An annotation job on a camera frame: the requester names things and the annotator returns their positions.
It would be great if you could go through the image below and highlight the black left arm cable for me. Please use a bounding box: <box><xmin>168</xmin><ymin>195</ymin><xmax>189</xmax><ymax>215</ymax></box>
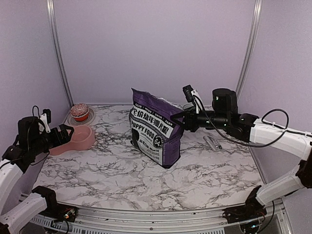
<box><xmin>32</xmin><ymin>105</ymin><xmax>44</xmax><ymax>120</ymax></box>

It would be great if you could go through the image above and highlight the grey striped ceramic plate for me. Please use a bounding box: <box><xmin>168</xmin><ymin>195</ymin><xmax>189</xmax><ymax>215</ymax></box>
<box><xmin>66</xmin><ymin>108</ymin><xmax>95</xmax><ymax>126</ymax></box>

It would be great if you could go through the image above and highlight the orange ceramic bowl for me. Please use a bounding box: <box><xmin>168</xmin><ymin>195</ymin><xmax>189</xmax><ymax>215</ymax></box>
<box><xmin>74</xmin><ymin>114</ymin><xmax>89</xmax><ymax>122</ymax></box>

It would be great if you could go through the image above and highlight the right aluminium frame post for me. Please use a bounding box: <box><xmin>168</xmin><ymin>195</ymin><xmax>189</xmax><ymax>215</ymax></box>
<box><xmin>236</xmin><ymin>0</ymin><xmax>263</xmax><ymax>98</ymax></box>

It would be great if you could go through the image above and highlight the left aluminium frame post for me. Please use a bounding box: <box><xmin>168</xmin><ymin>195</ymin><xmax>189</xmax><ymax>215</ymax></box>
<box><xmin>46</xmin><ymin>0</ymin><xmax>74</xmax><ymax>107</ymax></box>

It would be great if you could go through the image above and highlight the pink double pet bowl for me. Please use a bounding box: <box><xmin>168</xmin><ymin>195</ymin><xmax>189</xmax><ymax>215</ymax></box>
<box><xmin>50</xmin><ymin>125</ymin><xmax>96</xmax><ymax>156</ymax></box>

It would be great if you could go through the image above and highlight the red patterned ceramic bowl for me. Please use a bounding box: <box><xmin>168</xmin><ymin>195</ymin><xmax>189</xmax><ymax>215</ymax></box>
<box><xmin>70</xmin><ymin>103</ymin><xmax>89</xmax><ymax>117</ymax></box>

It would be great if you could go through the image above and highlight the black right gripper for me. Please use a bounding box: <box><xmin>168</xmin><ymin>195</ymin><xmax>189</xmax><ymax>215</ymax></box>
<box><xmin>170</xmin><ymin>106</ymin><xmax>230</xmax><ymax>133</ymax></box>

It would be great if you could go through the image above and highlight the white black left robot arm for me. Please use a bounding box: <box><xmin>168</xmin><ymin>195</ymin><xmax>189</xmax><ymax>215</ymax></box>
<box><xmin>0</xmin><ymin>116</ymin><xmax>74</xmax><ymax>234</ymax></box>

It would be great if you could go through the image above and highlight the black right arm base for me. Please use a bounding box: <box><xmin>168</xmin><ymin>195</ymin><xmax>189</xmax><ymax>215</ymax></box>
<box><xmin>222</xmin><ymin>204</ymin><xmax>267</xmax><ymax>224</ymax></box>

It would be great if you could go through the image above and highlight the silver metal food scoop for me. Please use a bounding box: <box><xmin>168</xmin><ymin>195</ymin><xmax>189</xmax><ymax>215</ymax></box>
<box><xmin>203</xmin><ymin>136</ymin><xmax>232</xmax><ymax>154</ymax></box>

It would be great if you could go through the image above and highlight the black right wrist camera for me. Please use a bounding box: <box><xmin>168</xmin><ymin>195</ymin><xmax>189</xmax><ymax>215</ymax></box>
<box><xmin>182</xmin><ymin>85</ymin><xmax>194</xmax><ymax>103</ymax></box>

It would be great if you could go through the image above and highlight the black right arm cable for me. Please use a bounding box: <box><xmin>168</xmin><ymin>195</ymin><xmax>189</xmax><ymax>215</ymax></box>
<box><xmin>192</xmin><ymin>94</ymin><xmax>293</xmax><ymax>147</ymax></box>

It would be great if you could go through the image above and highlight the clear green glass bowl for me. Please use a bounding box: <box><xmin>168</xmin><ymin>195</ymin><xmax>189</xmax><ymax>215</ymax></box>
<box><xmin>182</xmin><ymin>103</ymin><xmax>195</xmax><ymax>110</ymax></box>

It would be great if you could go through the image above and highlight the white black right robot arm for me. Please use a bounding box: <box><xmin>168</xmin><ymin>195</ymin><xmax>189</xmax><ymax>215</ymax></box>
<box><xmin>171</xmin><ymin>85</ymin><xmax>312</xmax><ymax>218</ymax></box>

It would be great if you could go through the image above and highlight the aluminium front rail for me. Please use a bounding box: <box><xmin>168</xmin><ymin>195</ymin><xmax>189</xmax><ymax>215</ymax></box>
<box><xmin>19</xmin><ymin>200</ymin><xmax>293</xmax><ymax>234</ymax></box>

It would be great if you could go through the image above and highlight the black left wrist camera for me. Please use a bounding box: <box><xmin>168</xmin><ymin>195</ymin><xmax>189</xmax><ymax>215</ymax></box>
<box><xmin>43</xmin><ymin>109</ymin><xmax>51</xmax><ymax>124</ymax></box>

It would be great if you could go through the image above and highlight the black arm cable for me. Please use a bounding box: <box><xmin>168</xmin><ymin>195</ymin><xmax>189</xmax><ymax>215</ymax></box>
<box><xmin>32</xmin><ymin>105</ymin><xmax>44</xmax><ymax>120</ymax></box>
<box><xmin>192</xmin><ymin>94</ymin><xmax>293</xmax><ymax>147</ymax></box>

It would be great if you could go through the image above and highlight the aluminium frame post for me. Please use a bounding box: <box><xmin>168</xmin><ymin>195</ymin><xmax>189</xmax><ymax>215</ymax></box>
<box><xmin>236</xmin><ymin>0</ymin><xmax>263</xmax><ymax>98</ymax></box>
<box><xmin>46</xmin><ymin>0</ymin><xmax>74</xmax><ymax>107</ymax></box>

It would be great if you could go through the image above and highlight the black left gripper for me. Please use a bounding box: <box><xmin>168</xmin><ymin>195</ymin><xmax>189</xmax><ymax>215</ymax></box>
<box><xmin>30</xmin><ymin>123</ymin><xmax>74</xmax><ymax>156</ymax></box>

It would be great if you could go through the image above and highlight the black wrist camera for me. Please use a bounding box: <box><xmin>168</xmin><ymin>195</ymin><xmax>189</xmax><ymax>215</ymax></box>
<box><xmin>43</xmin><ymin>109</ymin><xmax>51</xmax><ymax>124</ymax></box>
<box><xmin>182</xmin><ymin>85</ymin><xmax>194</xmax><ymax>103</ymax></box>

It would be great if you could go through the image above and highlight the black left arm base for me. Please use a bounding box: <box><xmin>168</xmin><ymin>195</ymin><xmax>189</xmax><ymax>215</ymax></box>
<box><xmin>40</xmin><ymin>204</ymin><xmax>78</xmax><ymax>222</ymax></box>

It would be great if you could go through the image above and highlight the purple puppy food bag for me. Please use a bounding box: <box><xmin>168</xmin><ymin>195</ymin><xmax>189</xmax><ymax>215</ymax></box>
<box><xmin>129</xmin><ymin>88</ymin><xmax>184</xmax><ymax>169</ymax></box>

